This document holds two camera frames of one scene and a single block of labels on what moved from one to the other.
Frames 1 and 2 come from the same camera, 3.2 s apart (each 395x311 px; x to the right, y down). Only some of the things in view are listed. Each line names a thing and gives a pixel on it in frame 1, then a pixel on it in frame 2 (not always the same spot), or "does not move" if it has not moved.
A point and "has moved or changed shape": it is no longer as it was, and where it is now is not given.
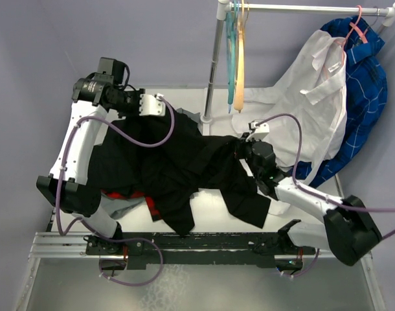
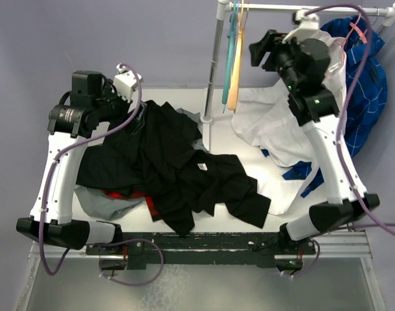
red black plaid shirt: [154, 212] does not move
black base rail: [147, 250] does not move
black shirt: [160, 154] has moved or changed shape
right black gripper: [241, 144] → [258, 49]
